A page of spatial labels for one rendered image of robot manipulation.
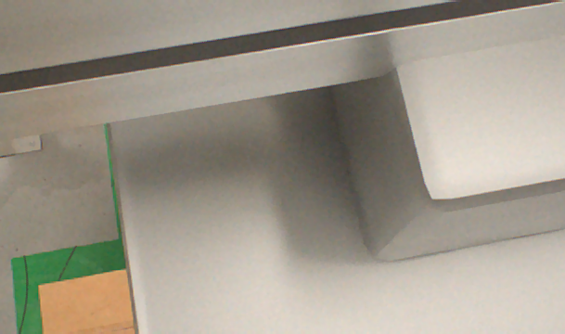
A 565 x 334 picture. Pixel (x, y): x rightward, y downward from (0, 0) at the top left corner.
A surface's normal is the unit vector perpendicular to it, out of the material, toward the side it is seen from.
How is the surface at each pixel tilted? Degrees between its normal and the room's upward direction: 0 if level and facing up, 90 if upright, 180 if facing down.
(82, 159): 0
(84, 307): 0
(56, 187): 0
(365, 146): 90
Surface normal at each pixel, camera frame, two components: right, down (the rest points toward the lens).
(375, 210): -0.98, 0.18
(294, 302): 0.03, -0.26
